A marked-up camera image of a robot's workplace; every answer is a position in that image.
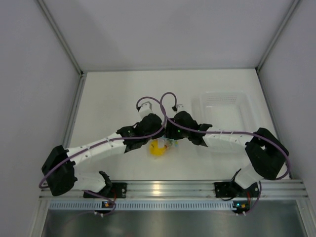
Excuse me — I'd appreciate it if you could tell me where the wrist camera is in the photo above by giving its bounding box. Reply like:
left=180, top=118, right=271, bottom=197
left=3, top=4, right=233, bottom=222
left=137, top=101, right=153, bottom=119
left=172, top=104, right=185, bottom=113

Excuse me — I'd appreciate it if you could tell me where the clear plastic basket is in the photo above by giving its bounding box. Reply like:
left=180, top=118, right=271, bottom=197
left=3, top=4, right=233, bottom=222
left=192, top=91, right=259, bottom=132

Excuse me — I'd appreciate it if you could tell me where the purple cable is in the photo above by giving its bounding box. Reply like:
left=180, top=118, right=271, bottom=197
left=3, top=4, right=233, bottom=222
left=160, top=92, right=291, bottom=180
left=39, top=96, right=168, bottom=190

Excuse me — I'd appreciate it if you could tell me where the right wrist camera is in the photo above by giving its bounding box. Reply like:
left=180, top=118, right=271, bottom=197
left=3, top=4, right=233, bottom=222
left=172, top=104, right=185, bottom=113

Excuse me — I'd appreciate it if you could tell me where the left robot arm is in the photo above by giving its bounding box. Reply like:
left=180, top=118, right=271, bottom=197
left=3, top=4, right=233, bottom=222
left=41, top=113, right=163, bottom=197

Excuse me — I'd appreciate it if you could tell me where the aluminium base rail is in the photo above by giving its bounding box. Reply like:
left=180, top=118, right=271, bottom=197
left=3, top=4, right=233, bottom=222
left=39, top=179, right=308, bottom=199

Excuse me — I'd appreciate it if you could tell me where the white slotted cable duct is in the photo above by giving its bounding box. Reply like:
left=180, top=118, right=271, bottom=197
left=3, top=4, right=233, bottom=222
left=49, top=199, right=250, bottom=211

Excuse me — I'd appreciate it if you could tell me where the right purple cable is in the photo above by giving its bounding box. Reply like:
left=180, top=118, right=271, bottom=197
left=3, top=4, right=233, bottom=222
left=160, top=92, right=291, bottom=180

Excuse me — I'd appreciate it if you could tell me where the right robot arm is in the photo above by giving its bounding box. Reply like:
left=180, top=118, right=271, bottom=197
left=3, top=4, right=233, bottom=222
left=165, top=111, right=289, bottom=198

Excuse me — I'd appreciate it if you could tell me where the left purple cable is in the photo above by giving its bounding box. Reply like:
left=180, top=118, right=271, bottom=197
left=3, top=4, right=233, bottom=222
left=39, top=96, right=168, bottom=190

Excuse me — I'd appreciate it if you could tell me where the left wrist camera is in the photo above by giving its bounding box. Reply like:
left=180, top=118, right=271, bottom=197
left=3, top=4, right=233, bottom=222
left=137, top=101, right=153, bottom=119

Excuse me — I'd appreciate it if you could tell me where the clear zip top bag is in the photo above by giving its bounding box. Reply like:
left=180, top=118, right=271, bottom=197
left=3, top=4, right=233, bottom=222
left=148, top=136, right=179, bottom=158

